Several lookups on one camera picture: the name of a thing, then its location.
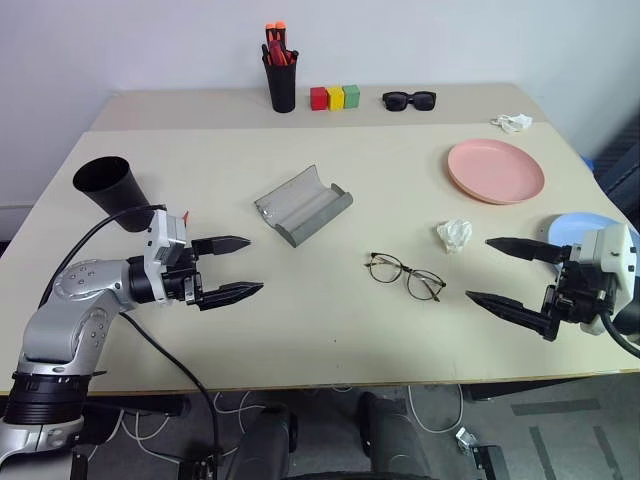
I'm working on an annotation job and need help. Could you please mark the black sunglasses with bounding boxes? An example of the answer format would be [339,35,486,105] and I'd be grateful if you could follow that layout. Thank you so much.
[382,90,437,113]

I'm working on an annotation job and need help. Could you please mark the crumpled white paper ball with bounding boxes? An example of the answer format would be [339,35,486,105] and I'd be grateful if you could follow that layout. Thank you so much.
[436,218,474,255]

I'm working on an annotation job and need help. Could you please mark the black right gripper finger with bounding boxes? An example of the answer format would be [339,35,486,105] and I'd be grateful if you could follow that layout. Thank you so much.
[464,289,549,337]
[484,237,574,264]

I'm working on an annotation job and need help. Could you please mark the grey glasses case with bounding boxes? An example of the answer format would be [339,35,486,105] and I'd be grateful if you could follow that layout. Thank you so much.
[253,164,354,249]

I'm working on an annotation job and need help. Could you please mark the red pen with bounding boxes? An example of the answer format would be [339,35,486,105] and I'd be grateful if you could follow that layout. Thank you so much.
[268,42,294,66]

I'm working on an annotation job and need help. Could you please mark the black floor foot bar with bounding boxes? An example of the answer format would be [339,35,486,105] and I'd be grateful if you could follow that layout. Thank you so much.
[472,444,511,480]

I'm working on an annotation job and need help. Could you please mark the light blue plate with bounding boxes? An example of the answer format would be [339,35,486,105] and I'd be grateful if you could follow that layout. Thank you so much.
[538,212,621,251]

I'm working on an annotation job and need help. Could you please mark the dark rounded shape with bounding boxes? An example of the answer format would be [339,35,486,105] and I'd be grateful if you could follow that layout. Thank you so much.
[355,391,434,480]
[234,403,300,480]

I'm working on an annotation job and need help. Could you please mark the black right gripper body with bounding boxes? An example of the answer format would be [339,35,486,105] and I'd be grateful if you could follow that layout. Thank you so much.
[541,258,622,342]

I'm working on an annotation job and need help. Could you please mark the pink plate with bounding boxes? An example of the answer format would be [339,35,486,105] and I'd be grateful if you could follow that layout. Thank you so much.
[447,138,546,205]

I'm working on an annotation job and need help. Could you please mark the long white floor cable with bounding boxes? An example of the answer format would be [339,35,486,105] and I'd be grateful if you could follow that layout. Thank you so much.
[87,408,241,467]

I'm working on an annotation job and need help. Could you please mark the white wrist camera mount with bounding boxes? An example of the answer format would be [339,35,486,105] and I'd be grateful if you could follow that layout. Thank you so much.
[143,208,191,305]
[574,223,640,336]

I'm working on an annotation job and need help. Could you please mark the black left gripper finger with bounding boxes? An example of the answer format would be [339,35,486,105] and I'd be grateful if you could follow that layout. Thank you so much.
[192,234,252,259]
[197,281,265,313]

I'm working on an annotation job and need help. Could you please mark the white tangled floor cable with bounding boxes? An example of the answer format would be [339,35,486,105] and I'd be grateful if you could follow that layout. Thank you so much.
[213,391,267,427]

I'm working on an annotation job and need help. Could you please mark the white looped floor cable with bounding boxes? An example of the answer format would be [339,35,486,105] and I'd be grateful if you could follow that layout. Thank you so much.
[406,383,465,434]

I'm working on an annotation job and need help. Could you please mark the black pen holder cup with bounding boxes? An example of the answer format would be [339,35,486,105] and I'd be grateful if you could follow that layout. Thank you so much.
[263,60,300,114]

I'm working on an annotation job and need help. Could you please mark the black floor box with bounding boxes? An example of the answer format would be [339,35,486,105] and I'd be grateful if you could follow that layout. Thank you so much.
[177,452,224,480]

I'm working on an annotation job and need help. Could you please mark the metal caster bracket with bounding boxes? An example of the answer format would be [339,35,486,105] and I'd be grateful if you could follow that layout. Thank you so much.
[454,427,479,456]

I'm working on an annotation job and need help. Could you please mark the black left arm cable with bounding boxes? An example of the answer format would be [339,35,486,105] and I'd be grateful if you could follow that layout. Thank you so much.
[37,202,224,469]

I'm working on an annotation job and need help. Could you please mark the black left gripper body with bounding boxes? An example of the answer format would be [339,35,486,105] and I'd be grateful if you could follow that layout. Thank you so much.
[164,238,206,308]

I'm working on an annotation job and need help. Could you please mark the empty black cup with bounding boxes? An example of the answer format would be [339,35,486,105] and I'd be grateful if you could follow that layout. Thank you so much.
[72,156,154,234]

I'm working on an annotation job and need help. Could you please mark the dark ribbed panel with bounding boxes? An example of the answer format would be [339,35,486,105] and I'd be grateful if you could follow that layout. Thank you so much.
[592,117,640,221]

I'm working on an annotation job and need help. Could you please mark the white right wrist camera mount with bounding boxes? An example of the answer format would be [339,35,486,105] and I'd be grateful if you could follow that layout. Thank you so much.
[574,223,640,336]

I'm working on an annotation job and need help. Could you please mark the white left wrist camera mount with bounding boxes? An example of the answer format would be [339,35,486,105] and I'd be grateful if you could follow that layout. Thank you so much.
[143,208,191,305]

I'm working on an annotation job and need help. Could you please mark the thin-framed clear eyeglasses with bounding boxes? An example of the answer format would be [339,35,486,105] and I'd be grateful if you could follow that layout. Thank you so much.
[363,252,447,304]

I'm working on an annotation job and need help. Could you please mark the flat crumpled white tissue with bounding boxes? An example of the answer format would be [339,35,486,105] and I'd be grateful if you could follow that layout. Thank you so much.
[489,112,534,134]

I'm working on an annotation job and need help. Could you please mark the black table frame bar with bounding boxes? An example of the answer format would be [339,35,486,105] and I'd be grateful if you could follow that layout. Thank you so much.
[460,377,624,402]

